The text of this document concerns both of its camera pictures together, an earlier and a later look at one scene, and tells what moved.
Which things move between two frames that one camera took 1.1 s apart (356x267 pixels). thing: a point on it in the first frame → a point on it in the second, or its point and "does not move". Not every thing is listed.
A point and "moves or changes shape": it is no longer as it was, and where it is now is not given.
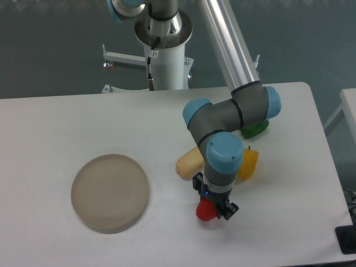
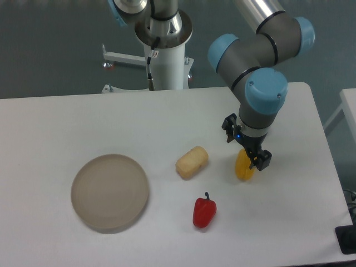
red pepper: [206, 209] moves or changes shape
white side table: [348, 96] does not move
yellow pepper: [250, 158] does not move
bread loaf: [189, 163] does not move
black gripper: [219, 198] → [260, 158]
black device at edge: [346, 238] does not move
